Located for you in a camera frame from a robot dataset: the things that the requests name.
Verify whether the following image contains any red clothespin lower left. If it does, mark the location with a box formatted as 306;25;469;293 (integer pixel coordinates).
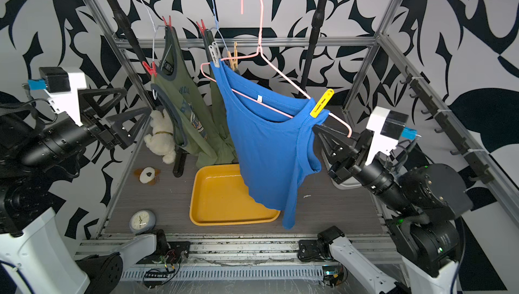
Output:
142;61;158;77

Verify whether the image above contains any black wall hook rail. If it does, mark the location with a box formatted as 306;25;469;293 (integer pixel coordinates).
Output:
402;66;495;185

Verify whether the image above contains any pink wire hanger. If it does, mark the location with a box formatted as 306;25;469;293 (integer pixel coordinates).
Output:
200;0;354;139

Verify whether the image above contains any green tank top right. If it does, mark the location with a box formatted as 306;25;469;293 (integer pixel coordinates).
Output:
203;30;238;164

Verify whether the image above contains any blue tank top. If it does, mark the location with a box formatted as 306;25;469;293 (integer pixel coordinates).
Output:
212;64;330;229

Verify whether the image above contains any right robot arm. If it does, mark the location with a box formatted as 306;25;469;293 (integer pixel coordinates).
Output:
314;125;473;293

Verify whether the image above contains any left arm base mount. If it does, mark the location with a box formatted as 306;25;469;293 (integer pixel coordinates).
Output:
134;229;191;265

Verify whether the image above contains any small circuit board right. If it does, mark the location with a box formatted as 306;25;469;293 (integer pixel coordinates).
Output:
322;264;349;288

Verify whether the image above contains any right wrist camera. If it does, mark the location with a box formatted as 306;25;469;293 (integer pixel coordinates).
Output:
365;106;418;166

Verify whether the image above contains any small circuit board left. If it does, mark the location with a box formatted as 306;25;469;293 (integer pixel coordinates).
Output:
141;266;180;289

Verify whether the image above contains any tan clothespin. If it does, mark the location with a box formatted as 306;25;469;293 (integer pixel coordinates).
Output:
227;41;239;72

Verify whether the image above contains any yellow plastic tray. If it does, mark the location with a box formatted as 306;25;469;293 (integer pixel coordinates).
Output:
189;164;281;226

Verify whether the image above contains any white wire hanger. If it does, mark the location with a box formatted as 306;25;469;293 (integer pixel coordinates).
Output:
135;0;167;100

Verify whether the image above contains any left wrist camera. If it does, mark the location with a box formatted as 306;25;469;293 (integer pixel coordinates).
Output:
28;67;88;126

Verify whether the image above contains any brown white plush piece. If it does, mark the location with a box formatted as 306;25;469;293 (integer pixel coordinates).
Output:
133;166;161;185

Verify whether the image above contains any green tank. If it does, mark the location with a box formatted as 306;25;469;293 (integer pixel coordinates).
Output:
203;30;238;164
151;26;218;168

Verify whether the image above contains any grey clothespin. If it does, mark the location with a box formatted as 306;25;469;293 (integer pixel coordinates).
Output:
208;41;222;68

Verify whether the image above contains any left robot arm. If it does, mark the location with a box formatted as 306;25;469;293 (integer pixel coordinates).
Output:
1;88;169;293

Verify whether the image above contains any small round clock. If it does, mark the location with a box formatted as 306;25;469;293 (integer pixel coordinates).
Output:
129;210;156;234

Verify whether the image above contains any red clothespin upper left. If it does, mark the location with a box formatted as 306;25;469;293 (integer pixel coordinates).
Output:
162;16;172;29

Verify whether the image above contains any yellow clothespin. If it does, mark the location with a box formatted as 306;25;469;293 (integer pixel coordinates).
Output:
310;89;335;118

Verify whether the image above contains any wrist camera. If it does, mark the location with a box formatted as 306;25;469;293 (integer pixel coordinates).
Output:
365;106;418;166
28;67;88;126

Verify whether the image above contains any white plush toy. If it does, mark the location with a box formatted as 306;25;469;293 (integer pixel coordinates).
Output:
144;109;177;164

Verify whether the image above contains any blue wire hanger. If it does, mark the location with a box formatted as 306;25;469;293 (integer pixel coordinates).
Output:
211;0;228;51

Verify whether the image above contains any small circuit board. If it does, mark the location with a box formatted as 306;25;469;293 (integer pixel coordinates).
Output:
322;264;349;288
141;266;180;289

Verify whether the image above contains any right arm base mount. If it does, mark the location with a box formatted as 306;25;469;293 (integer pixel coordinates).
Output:
297;226;345;262

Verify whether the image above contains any green tank top left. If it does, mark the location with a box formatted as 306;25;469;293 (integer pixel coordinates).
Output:
151;26;218;168

